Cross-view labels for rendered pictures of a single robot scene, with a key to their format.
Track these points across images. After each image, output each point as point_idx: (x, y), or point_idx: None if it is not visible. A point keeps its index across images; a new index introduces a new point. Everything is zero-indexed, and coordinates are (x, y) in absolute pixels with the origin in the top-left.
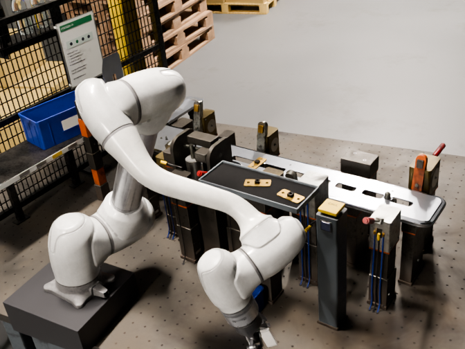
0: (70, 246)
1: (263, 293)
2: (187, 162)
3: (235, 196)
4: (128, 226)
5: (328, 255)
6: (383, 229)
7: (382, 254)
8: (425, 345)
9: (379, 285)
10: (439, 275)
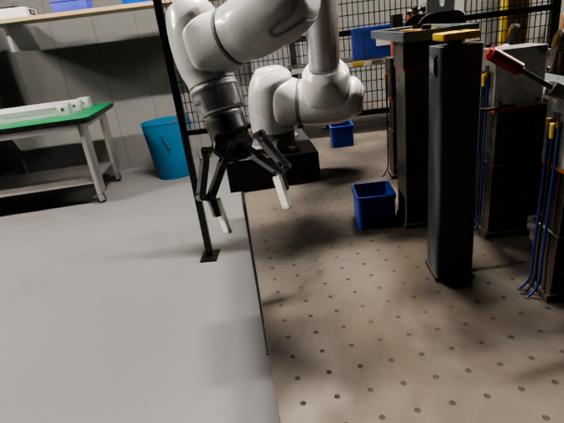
0: (254, 87)
1: (403, 210)
2: None
3: None
4: (312, 88)
5: (434, 129)
6: (561, 112)
7: (552, 172)
8: (547, 374)
9: (542, 244)
10: None
